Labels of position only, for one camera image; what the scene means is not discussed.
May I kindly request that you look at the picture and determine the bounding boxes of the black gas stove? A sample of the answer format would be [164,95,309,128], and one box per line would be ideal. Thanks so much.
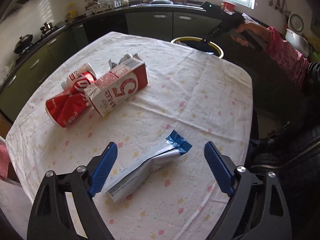
[12,26,65,55]

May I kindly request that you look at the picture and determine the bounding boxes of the white rice cooker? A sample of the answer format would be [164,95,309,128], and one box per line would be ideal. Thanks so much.
[285,11,310,55]

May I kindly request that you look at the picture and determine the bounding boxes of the red checked apron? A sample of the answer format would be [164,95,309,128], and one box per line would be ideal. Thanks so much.
[0,140,10,178]

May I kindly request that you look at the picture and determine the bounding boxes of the white dish rack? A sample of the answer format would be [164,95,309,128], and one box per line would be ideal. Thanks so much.
[85,0,130,15]

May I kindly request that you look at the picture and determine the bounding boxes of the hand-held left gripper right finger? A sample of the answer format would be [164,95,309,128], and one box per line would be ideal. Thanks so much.
[204,142,292,240]

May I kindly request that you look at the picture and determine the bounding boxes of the white yogurt bottle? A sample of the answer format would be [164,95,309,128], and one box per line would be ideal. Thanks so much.
[61,63,97,90]

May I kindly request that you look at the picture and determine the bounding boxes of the red cup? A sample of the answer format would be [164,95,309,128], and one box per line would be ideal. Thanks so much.
[222,1,237,12]

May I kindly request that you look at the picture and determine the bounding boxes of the crushed red soda can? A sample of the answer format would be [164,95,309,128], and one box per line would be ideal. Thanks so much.
[45,71,98,128]

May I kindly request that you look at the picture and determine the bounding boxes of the person's right hand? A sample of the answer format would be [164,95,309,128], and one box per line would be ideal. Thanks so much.
[230,21,269,47]

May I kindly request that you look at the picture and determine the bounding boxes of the blue bin with yellow rim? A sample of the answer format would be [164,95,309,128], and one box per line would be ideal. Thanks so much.
[170,36,224,60]

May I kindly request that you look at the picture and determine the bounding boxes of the white plastic bags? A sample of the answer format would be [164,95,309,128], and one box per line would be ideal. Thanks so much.
[0,62,12,83]

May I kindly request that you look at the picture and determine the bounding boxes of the floral white tablecloth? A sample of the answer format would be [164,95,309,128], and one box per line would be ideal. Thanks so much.
[5,31,253,240]

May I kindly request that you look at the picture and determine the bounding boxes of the person's right forearm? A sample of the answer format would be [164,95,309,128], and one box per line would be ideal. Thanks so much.
[264,26,310,89]

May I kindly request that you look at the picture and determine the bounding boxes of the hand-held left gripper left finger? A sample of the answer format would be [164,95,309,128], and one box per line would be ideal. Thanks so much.
[27,142,118,240]

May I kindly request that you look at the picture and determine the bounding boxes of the red and white milk carton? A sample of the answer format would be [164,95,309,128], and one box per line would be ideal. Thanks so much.
[84,54,148,118]

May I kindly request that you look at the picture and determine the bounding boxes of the black wok with lid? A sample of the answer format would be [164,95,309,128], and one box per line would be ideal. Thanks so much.
[13,34,34,54]

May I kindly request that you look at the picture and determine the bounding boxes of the green base cabinet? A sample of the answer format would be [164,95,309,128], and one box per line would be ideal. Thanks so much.
[0,4,250,123]

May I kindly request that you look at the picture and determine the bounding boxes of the silver and blue packet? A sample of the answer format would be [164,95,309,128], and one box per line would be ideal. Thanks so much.
[104,130,193,203]

